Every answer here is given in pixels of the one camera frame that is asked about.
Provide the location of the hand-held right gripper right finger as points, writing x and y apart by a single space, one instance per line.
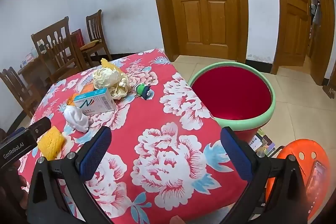
236 158

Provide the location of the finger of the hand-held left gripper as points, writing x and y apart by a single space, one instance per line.
39 127
14 134

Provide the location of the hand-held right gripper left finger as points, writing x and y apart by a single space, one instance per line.
95 153

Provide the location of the yellow foam net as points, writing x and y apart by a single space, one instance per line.
51 145
107 64

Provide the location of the white tissue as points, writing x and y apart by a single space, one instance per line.
77 119

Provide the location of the orange paper piece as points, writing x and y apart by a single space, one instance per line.
70 102

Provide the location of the white cardboard box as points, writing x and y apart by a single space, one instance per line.
94 103

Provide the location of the orange wrapper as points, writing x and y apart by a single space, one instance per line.
88 88

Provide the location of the red bin with green rim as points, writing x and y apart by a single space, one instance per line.
231 92

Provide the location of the small cream paper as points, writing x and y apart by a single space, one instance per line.
120 90

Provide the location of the large cream paper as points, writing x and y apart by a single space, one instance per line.
105 77

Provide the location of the person's left hand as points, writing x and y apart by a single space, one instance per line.
18 176

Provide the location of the printed packaging pile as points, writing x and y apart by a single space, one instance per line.
265 145

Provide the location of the dark wooden chair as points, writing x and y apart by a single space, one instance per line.
15 90

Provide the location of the orange plastic stool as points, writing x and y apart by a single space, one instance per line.
291 150

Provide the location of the wooden dining table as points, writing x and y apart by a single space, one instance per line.
34 67

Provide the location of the red floral tablecloth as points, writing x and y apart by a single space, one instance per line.
162 134

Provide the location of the pink box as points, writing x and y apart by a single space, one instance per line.
27 58

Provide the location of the large wooden chair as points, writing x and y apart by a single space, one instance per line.
56 50

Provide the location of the smartphone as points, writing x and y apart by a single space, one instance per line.
316 184

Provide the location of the yellow seat cushion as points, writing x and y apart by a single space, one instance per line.
90 43

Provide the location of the wooden chair with cushion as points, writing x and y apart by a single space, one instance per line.
94 27

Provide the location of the open wooden panel door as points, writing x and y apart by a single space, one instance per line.
296 16

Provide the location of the closed wooden panel door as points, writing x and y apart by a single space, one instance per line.
202 3

